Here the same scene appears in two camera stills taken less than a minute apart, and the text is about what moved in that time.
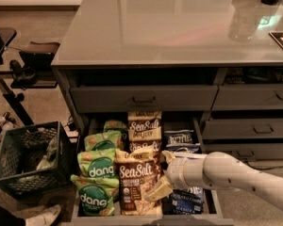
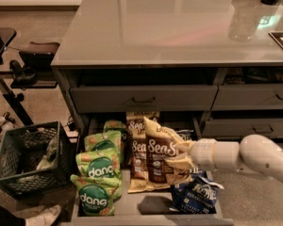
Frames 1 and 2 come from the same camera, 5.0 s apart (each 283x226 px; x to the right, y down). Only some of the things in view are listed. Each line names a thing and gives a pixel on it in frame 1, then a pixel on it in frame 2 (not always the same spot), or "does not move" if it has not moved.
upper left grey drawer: [156, 98] does not move
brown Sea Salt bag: [138, 171] to [159, 144]
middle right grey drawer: [276, 128] does not move
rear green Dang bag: [119, 126] does not move
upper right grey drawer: [253, 97] does not move
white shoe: [43, 218] does not move
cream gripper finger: [161, 187] to [185, 162]
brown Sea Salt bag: [155, 145] to [139, 162]
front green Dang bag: [96, 196] does not move
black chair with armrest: [13, 71] does not move
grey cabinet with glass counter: [221, 52] does not move
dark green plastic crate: [34, 159] does not move
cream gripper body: [175, 172] to [202, 154]
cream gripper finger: [168, 155] to [185, 147]
